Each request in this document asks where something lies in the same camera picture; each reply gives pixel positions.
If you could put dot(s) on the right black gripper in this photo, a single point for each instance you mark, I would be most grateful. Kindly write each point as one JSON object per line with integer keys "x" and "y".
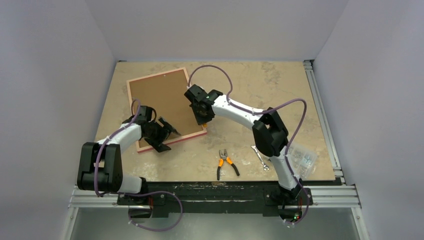
{"x": 201, "y": 114}

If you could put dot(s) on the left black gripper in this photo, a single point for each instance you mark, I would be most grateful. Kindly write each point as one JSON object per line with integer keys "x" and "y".
{"x": 158, "y": 143}

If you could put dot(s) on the pink picture frame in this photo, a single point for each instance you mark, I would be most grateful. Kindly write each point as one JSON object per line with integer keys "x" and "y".
{"x": 164, "y": 92}

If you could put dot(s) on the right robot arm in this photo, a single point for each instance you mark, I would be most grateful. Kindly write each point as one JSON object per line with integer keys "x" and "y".
{"x": 270, "y": 134}

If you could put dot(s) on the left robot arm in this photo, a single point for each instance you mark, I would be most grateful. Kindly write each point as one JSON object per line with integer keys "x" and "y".
{"x": 100, "y": 166}

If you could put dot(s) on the silver wrench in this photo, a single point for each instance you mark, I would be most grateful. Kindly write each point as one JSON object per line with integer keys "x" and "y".
{"x": 264, "y": 165}

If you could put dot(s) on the clear screw organizer box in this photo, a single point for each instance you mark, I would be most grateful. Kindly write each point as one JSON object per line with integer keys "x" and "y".
{"x": 303, "y": 160}

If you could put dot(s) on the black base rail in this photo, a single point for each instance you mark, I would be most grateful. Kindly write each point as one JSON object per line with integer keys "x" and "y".
{"x": 216, "y": 197}

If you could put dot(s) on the aluminium frame rail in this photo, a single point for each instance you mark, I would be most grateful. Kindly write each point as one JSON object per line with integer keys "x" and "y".
{"x": 332, "y": 196}

